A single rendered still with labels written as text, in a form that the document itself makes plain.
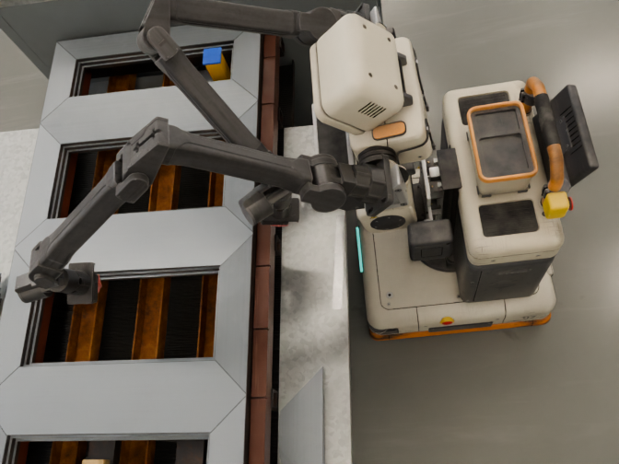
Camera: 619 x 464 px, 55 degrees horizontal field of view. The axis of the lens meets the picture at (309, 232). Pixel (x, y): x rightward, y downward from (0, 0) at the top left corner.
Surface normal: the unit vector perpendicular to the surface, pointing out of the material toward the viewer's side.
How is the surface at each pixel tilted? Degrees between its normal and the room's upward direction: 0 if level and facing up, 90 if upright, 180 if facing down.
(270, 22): 49
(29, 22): 90
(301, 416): 0
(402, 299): 0
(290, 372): 0
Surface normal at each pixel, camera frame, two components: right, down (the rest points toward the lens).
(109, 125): -0.18, -0.38
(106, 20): 0.00, 0.92
